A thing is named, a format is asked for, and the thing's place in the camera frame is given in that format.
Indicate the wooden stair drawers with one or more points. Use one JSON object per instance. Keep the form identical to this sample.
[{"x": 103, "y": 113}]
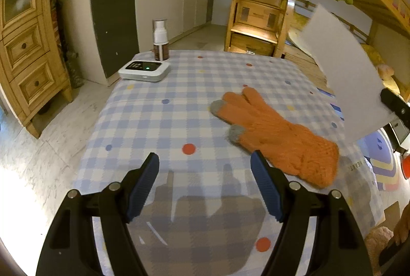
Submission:
[{"x": 259, "y": 16}]

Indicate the blue checkered tablecloth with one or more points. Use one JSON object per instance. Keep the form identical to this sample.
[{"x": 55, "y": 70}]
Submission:
[{"x": 179, "y": 103}]

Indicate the yellow bed blanket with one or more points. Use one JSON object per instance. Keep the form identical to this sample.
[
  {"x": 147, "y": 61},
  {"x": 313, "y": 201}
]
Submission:
[{"x": 371, "y": 55}]

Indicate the white paper sheet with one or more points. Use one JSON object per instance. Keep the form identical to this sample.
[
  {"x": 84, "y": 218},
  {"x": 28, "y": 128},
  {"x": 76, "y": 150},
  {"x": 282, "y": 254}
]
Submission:
[{"x": 342, "y": 71}]

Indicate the wooden drawer cabinet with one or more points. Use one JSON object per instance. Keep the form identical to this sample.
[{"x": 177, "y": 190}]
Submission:
[{"x": 28, "y": 45}]

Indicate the grey nightstand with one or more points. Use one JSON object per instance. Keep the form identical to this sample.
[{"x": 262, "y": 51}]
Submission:
[{"x": 400, "y": 135}]

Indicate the brown spray bottle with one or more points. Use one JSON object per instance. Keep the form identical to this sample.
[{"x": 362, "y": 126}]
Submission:
[{"x": 160, "y": 42}]

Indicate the colourful oval rug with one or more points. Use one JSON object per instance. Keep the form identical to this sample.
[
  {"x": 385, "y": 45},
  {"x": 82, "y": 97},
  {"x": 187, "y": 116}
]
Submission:
[{"x": 384, "y": 160}]

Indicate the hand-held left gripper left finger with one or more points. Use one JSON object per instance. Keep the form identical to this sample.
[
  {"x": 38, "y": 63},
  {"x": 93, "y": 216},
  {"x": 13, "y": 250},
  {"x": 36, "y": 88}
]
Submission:
[{"x": 144, "y": 186}]

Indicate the wooden bunk bed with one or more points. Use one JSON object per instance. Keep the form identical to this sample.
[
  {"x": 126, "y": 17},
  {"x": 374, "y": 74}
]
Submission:
[{"x": 394, "y": 8}]

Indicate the dark chalkboard panel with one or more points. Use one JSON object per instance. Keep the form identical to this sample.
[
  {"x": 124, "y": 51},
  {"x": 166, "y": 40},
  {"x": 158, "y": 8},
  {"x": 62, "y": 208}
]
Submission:
[{"x": 112, "y": 7}]

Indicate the pink fluffy clothing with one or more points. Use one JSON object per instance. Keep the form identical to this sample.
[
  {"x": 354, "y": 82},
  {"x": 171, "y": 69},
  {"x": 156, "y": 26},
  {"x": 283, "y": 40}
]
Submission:
[{"x": 379, "y": 244}]

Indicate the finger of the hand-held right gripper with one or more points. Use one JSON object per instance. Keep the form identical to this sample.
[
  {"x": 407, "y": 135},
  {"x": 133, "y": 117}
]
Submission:
[{"x": 397, "y": 104}]

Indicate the white electronic device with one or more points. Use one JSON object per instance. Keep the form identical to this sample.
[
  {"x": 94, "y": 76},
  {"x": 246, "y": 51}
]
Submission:
[{"x": 144, "y": 71}]

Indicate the beige plush toy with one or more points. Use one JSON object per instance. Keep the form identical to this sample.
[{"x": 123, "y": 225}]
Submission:
[{"x": 386, "y": 71}]

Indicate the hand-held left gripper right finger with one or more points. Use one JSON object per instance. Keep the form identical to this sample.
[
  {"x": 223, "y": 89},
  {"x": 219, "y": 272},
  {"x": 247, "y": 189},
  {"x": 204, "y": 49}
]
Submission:
[{"x": 267, "y": 189}]

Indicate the orange knitted glove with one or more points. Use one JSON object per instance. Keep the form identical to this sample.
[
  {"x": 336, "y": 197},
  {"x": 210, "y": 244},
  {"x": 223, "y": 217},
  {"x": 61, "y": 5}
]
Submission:
[{"x": 282, "y": 138}]

